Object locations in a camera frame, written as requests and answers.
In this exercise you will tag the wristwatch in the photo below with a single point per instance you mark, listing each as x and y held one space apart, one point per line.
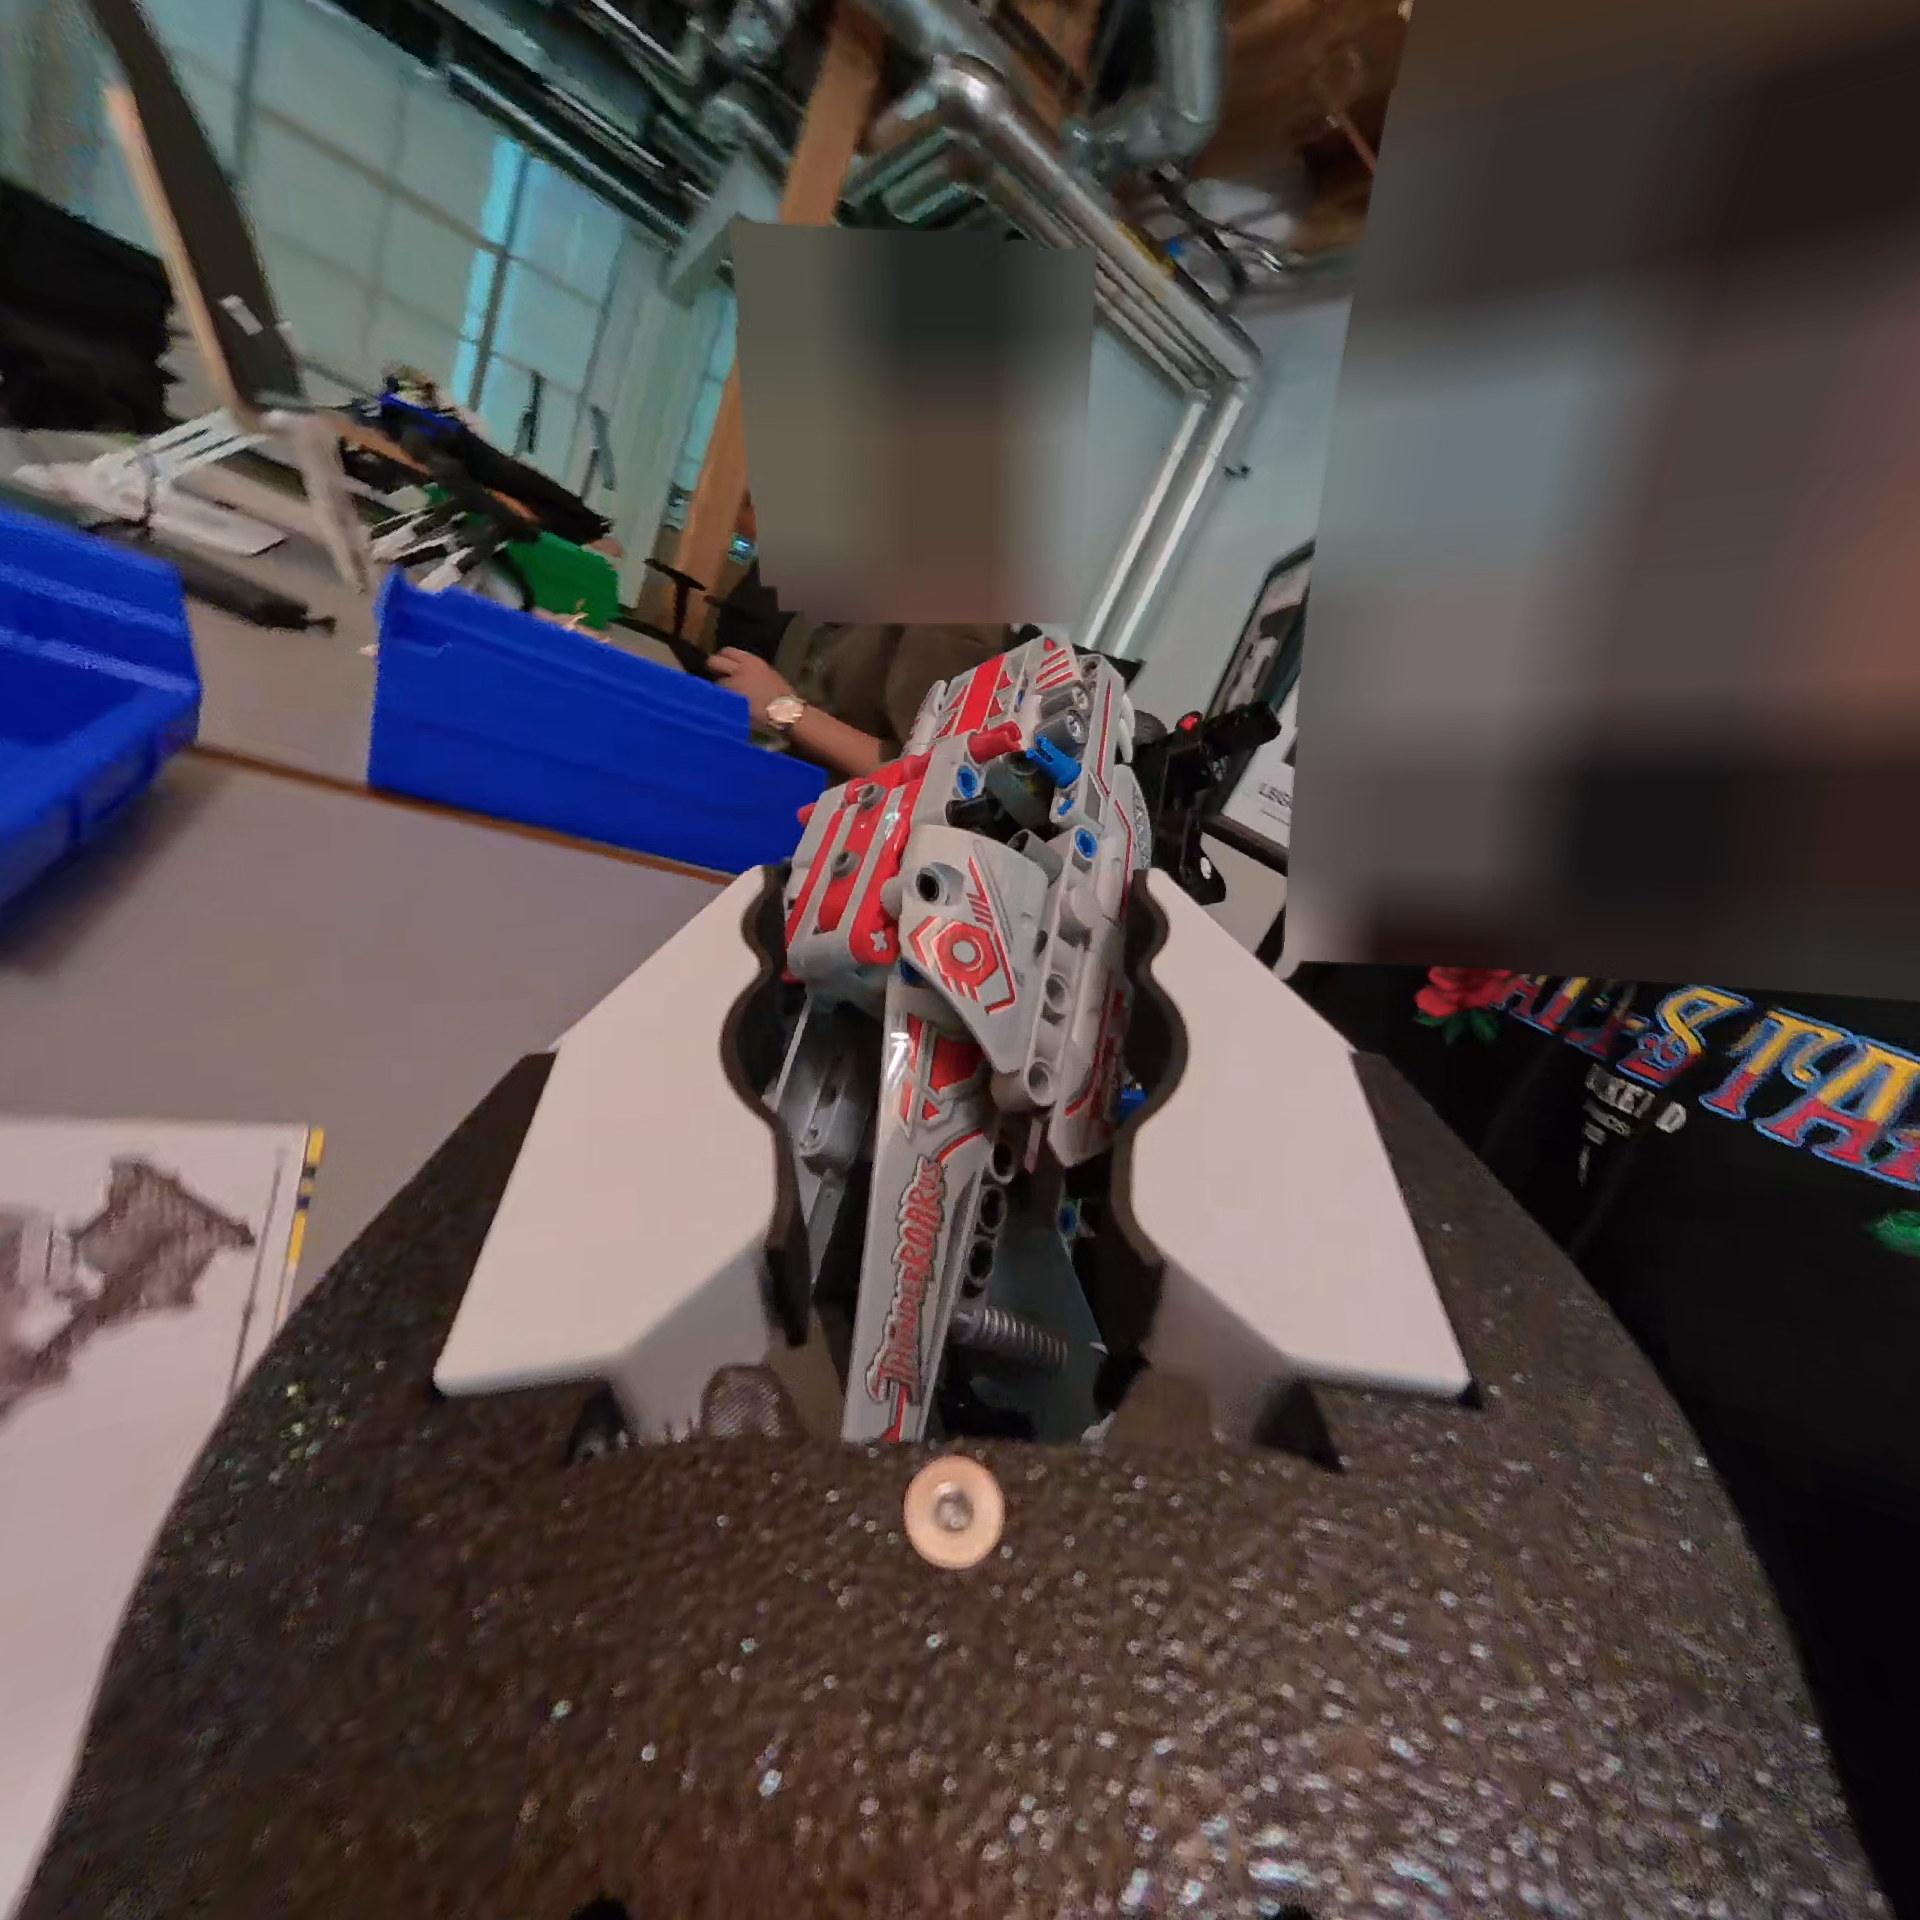
784 713

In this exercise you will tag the white metal stand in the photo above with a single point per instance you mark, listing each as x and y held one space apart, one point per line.
193 451

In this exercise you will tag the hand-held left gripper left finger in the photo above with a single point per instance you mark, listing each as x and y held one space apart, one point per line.
632 1200

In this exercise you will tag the dark board wooden edge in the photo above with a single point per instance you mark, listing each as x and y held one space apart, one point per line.
193 195

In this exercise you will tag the wooden post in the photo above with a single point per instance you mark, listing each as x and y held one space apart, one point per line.
835 135

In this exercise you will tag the black equipment pile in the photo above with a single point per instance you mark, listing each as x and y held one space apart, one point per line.
480 481

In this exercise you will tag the open instruction booklet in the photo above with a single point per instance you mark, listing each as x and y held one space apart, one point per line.
134 1499

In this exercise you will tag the green box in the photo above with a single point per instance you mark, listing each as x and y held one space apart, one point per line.
566 584

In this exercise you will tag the silver ventilation ducts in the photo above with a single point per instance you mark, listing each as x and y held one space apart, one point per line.
991 107

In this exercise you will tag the black framed printed sign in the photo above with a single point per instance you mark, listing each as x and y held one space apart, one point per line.
1251 708

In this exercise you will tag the grey metal pipes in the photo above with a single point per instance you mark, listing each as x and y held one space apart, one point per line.
1187 481

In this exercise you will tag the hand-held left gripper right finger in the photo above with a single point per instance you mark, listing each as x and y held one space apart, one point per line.
1290 1200

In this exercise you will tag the grey red brick model car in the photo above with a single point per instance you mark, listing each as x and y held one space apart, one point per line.
963 963

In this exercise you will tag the blue plastic bin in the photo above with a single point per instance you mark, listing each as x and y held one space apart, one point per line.
523 736
78 708

